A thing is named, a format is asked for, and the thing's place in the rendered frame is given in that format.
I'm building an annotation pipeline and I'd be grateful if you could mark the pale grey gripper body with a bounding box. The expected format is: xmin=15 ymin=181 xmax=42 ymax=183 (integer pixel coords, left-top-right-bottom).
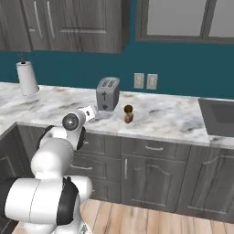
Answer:
xmin=95 ymin=109 xmax=115 ymax=121

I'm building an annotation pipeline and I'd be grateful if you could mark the dark round avocado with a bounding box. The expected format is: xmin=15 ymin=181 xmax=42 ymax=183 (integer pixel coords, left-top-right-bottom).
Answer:
xmin=123 ymin=104 xmax=134 ymax=114

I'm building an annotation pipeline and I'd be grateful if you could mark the grey base cabinet door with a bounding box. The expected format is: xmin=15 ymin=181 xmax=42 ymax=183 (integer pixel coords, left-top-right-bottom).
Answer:
xmin=121 ymin=154 xmax=187 ymax=214

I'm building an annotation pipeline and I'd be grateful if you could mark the grey corner base cabinet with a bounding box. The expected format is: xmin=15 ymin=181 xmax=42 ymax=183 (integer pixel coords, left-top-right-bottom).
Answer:
xmin=0 ymin=122 xmax=40 ymax=184

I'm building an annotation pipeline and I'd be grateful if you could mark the grey sink cabinet door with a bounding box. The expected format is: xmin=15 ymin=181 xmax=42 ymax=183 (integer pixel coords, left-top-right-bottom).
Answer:
xmin=176 ymin=145 xmax=234 ymax=225

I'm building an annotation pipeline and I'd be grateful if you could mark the grey metal toaster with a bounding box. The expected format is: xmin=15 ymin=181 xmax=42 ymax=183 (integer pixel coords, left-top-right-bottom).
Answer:
xmin=95 ymin=76 xmax=121 ymax=112

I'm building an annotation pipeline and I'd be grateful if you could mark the grey drawer front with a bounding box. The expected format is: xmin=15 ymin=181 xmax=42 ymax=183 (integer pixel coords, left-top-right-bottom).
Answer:
xmin=67 ymin=151 xmax=123 ymax=185
xmin=90 ymin=178 xmax=123 ymax=205
xmin=121 ymin=136 xmax=192 ymax=163
xmin=81 ymin=132 xmax=123 ymax=154

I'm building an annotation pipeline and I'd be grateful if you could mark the white paper towel roll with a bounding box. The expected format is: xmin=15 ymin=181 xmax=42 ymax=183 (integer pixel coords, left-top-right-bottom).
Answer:
xmin=16 ymin=58 xmax=40 ymax=97

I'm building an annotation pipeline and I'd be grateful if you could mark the dark grey sink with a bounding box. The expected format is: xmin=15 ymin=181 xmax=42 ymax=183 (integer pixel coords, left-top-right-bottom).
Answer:
xmin=197 ymin=97 xmax=234 ymax=139

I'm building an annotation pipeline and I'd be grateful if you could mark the grey framed window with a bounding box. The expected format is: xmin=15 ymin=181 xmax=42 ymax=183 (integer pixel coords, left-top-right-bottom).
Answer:
xmin=134 ymin=0 xmax=234 ymax=44

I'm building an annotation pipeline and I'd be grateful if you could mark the white wall socket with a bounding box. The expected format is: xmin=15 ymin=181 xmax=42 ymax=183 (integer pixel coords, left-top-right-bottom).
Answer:
xmin=133 ymin=72 xmax=145 ymax=90
xmin=145 ymin=73 xmax=159 ymax=91

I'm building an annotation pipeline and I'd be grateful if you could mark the silver drawer handle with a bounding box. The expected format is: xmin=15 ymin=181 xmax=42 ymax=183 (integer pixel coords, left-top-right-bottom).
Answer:
xmin=144 ymin=145 xmax=165 ymax=153
xmin=70 ymin=164 xmax=94 ymax=172

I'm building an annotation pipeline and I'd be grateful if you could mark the silver base cabinet handle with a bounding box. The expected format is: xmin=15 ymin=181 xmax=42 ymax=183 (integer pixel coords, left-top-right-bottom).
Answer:
xmin=123 ymin=157 xmax=129 ymax=181

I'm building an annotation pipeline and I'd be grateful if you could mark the wide grey wall cabinet door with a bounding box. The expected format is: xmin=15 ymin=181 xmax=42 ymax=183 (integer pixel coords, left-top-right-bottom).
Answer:
xmin=45 ymin=0 xmax=124 ymax=55

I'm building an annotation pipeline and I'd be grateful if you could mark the silver wall cabinet handle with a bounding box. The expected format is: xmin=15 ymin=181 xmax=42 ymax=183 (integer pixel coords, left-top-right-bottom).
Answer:
xmin=46 ymin=0 xmax=57 ymax=41
xmin=33 ymin=0 xmax=44 ymax=40

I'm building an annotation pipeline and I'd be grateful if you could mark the narrow grey wall cabinet door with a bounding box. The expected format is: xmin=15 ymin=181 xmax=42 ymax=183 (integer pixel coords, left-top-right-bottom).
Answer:
xmin=19 ymin=0 xmax=52 ymax=51

